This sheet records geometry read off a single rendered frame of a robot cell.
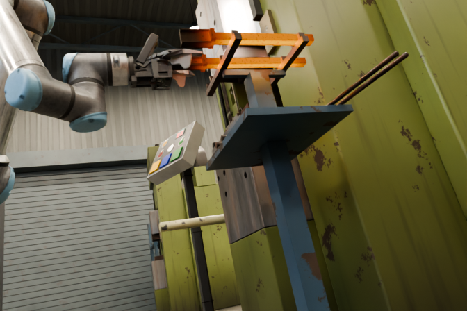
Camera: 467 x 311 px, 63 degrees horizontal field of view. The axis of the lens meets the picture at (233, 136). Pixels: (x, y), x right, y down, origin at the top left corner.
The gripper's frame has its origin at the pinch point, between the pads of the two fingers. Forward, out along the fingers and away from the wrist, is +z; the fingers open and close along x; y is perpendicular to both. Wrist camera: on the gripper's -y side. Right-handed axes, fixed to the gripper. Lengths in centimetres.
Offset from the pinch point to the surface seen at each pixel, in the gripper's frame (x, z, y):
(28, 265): -841, -195, -58
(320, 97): -8.5, 44.9, 9.3
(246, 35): 13.4, 11.9, 0.2
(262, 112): 20.3, 7.6, 27.9
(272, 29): -22, 42, -31
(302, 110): 20.0, 18.6, 27.7
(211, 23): -53, 28, -59
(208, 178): -525, 141, -113
